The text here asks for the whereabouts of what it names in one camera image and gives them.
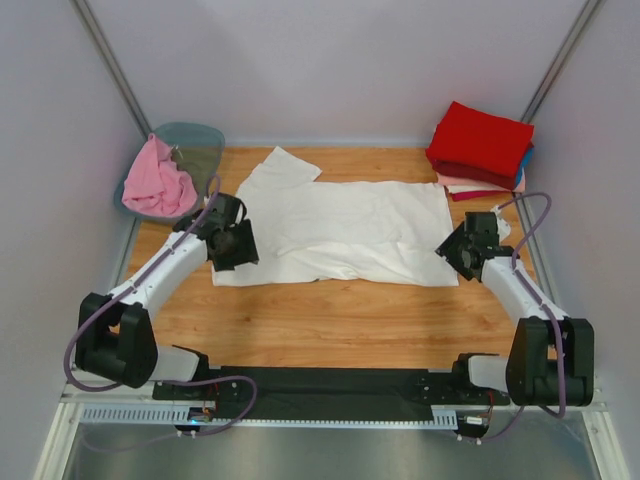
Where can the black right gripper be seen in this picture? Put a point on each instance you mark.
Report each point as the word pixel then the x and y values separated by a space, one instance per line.
pixel 447 249

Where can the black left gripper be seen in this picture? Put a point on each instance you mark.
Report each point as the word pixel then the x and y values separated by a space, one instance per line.
pixel 247 252

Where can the white t shirt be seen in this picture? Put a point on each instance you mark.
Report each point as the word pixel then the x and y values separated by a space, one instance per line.
pixel 306 230

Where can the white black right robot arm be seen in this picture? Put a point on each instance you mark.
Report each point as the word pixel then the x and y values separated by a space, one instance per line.
pixel 551 360

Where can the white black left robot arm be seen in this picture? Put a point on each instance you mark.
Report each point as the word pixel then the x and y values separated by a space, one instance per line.
pixel 115 339

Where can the crimson folded t shirt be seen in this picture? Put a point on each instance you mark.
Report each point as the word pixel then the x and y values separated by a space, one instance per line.
pixel 464 196

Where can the cream folded t shirt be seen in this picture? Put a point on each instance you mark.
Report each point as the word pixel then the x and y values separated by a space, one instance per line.
pixel 458 189

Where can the pink folded t shirt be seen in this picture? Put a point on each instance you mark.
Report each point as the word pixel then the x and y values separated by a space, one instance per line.
pixel 520 185

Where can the dark red folded t shirt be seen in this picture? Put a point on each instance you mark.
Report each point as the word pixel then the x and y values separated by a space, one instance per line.
pixel 475 172

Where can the blue folded t shirt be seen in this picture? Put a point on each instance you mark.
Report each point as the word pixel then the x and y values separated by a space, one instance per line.
pixel 527 157

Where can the pink crumpled t shirt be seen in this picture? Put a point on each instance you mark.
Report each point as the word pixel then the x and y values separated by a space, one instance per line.
pixel 155 186

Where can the grey-blue plastic bin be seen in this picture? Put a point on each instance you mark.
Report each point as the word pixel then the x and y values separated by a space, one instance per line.
pixel 196 149

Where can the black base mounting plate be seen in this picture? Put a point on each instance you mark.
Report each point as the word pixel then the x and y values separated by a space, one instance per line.
pixel 357 393

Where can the right aluminium side rail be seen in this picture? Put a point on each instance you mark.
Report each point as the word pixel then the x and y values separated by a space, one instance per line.
pixel 532 209

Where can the aluminium side rail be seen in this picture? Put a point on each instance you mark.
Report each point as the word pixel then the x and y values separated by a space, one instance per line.
pixel 117 255
pixel 532 209

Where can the left aluminium side rail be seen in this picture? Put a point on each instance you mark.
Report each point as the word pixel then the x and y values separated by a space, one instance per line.
pixel 117 255

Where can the grey slotted cable duct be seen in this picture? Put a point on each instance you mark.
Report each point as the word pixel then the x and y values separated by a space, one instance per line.
pixel 194 416

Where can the right aluminium corner post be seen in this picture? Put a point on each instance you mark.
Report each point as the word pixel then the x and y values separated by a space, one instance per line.
pixel 586 16

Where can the aluminium corner post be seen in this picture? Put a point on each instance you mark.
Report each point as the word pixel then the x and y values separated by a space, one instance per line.
pixel 586 16
pixel 101 44

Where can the left aluminium corner post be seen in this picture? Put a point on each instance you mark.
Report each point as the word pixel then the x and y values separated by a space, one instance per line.
pixel 101 44

